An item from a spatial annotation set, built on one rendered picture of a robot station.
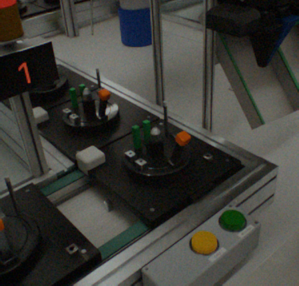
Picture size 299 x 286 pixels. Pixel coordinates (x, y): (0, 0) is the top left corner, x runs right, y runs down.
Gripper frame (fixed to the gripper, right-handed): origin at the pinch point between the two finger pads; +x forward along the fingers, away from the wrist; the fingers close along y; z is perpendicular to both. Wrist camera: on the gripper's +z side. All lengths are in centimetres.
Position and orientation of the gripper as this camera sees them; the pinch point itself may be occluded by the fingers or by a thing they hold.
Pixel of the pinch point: (264, 43)
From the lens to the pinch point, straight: 59.0
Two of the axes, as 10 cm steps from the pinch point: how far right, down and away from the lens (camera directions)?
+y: -7.6, 4.0, -5.1
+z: -6.5, -3.9, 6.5
